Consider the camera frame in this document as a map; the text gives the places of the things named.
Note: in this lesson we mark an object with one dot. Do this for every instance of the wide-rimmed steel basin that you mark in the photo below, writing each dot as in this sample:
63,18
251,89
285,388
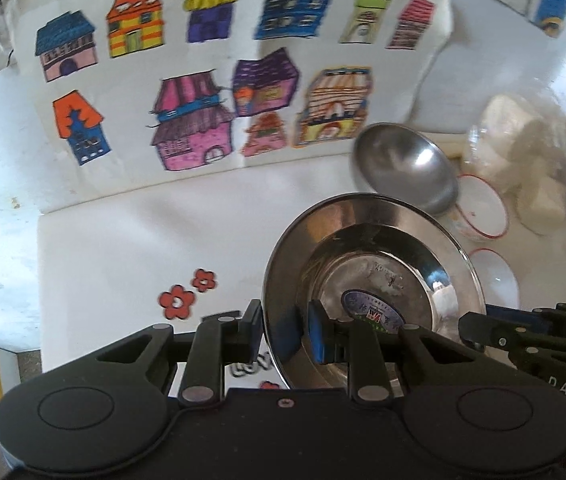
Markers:
388,255

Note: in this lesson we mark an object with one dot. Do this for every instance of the white bowl with red rim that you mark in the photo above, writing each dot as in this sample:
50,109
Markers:
483,207
498,277

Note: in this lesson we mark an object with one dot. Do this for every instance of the white printed cartoon sheet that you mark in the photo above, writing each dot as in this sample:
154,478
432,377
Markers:
163,240

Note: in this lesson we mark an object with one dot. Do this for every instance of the stainless steel bowl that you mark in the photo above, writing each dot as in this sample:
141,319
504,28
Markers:
403,165

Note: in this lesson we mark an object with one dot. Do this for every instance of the paper with coloured house drawings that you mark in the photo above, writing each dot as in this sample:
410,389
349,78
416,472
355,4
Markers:
188,60

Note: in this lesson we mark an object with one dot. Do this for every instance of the clear bag of white rolls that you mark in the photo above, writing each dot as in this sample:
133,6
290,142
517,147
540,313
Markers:
523,150

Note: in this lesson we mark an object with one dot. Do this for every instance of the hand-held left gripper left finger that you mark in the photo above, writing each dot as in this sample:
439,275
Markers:
252,331

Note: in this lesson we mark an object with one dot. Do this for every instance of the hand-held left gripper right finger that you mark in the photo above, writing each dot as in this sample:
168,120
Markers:
319,335

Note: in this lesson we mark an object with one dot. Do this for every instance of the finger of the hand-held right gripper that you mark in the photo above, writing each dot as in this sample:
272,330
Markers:
518,313
493,332

